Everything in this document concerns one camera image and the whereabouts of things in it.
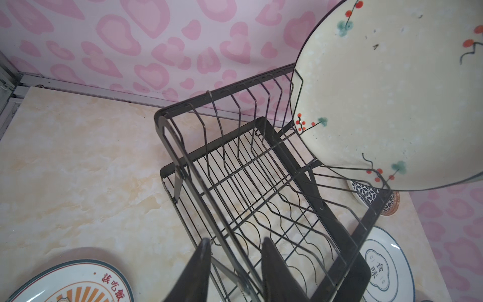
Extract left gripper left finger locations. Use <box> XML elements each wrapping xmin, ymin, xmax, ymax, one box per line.
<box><xmin>164</xmin><ymin>238</ymin><xmax>211</xmax><ymax>302</ymax></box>

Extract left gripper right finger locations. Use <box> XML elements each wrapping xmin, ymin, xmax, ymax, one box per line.
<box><xmin>262</xmin><ymin>237</ymin><xmax>309</xmax><ymax>301</ymax></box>

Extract small orange sunburst plate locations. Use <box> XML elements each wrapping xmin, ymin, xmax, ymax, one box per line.
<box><xmin>7</xmin><ymin>259</ymin><xmax>135</xmax><ymax>301</ymax></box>

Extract black wire dish rack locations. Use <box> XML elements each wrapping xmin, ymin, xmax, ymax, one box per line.
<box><xmin>154</xmin><ymin>64</ymin><xmax>391</xmax><ymax>301</ymax></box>

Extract cream plate red berries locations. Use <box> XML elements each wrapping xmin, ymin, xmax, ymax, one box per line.
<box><xmin>291</xmin><ymin>1</ymin><xmax>482</xmax><ymax>191</ymax></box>

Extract white plate blue clover outline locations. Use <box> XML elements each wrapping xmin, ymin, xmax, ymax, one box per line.
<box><xmin>360</xmin><ymin>226</ymin><xmax>416</xmax><ymax>302</ymax></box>

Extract navy geometric pattern plate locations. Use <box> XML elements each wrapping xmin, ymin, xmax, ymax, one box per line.
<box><xmin>346</xmin><ymin>180</ymin><xmax>400</xmax><ymax>216</ymax></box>

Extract left aluminium wall frame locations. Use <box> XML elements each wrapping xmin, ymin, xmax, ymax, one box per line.
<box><xmin>0</xmin><ymin>53</ymin><xmax>22</xmax><ymax>138</ymax></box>

